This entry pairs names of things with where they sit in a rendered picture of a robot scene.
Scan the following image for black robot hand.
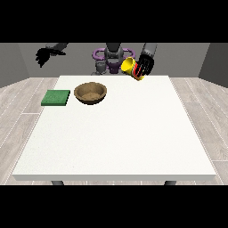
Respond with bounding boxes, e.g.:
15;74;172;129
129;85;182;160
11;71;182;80
35;46;67;69
135;53;155;77

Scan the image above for yellow cup with melon print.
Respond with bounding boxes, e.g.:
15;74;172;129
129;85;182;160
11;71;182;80
120;56;145;82

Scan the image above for green square pad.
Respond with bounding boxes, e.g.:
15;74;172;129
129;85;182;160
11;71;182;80
40;89;71;107

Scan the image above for brown wooden bowl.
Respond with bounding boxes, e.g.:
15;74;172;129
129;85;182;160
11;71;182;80
73;82;108;106

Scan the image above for grey robot trunk purple rings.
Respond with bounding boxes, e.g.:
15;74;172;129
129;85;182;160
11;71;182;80
91;43;136;77

